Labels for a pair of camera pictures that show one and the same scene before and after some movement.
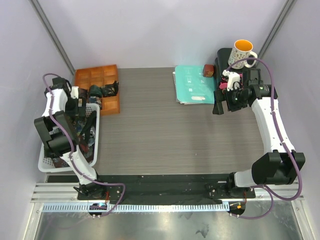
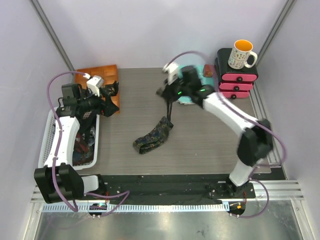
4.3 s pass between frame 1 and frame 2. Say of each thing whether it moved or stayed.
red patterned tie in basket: stayed
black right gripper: moved
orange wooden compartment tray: stayed
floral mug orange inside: stayed
